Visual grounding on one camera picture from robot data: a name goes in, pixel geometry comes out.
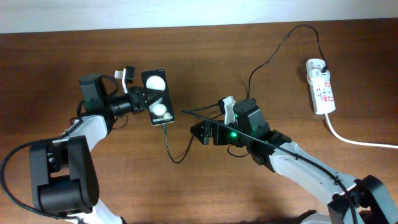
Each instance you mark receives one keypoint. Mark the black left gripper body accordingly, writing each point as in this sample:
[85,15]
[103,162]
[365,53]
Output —
[134,99]

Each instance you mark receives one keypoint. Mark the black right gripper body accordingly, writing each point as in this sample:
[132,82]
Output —
[229,134]

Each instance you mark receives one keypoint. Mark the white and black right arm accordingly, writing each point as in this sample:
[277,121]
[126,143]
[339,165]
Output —
[348,199]

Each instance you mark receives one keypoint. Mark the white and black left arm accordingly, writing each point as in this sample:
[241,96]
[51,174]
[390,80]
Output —
[63,177]

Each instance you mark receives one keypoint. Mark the white power strip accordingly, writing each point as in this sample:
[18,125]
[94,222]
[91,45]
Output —
[320,86]

